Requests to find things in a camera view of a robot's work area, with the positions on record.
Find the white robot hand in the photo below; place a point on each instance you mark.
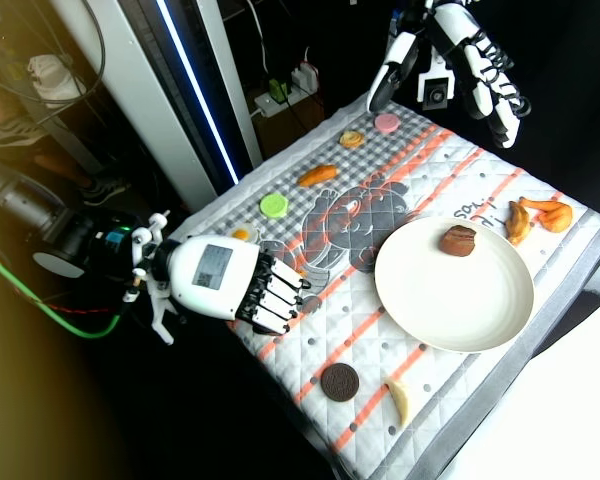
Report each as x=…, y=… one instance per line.
x=450, y=20
x=210, y=275

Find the brown meat piece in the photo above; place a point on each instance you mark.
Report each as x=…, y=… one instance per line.
x=457, y=241

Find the white round plate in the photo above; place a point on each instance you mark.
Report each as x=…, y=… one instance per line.
x=455, y=300

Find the fried egg toy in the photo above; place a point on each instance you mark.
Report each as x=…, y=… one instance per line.
x=242, y=233

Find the green sandwich cookie toy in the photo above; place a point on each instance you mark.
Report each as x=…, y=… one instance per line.
x=273, y=205

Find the pink sandwich cookie toy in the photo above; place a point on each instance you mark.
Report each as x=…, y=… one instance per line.
x=386, y=123

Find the brown bread roll toy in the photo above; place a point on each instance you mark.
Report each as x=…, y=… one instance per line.
x=319, y=176

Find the swirled butter cookie toy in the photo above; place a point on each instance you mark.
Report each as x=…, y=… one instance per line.
x=352, y=139

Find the white plug adapter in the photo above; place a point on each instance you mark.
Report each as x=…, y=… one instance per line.
x=304, y=77

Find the brown cardboard box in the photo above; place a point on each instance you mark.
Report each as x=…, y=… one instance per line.
x=285, y=135

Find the grey quilt with bear print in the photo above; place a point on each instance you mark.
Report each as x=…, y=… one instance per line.
x=360, y=340

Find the brown sandwich cookie toy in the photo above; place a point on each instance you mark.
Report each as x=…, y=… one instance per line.
x=340, y=381

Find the white power strip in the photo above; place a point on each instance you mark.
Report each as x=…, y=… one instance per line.
x=270, y=105

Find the green plug adapter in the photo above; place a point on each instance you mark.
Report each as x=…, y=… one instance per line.
x=278, y=91

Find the brown chicken wing toy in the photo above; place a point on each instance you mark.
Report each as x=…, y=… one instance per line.
x=517, y=222

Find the white pillar with blue light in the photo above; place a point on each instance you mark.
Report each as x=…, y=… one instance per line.
x=130, y=75

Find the orange chicken drumstick toy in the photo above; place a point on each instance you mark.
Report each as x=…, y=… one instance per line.
x=555, y=216

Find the pale dumpling toy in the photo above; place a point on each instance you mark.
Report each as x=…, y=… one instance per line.
x=401, y=402

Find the person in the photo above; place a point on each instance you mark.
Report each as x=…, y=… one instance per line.
x=17, y=132

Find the white shoe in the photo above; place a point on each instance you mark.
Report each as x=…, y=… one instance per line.
x=55, y=77

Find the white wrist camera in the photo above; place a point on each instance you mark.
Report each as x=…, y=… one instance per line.
x=435, y=92

